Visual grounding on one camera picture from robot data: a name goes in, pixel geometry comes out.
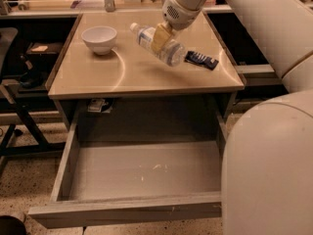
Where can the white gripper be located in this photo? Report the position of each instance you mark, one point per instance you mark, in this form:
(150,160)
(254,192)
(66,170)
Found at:
(180,15)

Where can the clear plastic water bottle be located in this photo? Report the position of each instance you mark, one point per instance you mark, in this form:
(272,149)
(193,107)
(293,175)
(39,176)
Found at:
(172,54)

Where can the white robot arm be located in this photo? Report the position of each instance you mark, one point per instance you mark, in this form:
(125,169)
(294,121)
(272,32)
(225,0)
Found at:
(267,167)

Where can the grey drawer cabinet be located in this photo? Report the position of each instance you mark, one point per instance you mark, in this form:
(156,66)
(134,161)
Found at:
(129,70)

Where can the grey open top drawer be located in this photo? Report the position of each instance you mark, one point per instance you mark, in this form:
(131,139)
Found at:
(137,167)

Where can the dark blue snack packet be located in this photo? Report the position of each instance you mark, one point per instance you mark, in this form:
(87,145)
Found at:
(201,60)

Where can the white ceramic bowl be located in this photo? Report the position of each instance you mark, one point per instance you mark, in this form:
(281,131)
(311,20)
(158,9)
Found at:
(99,39)

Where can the white label under tabletop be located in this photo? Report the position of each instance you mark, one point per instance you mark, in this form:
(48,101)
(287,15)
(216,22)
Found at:
(95,105)

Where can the black box with tan note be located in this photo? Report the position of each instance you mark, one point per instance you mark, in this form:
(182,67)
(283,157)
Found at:
(38,48)

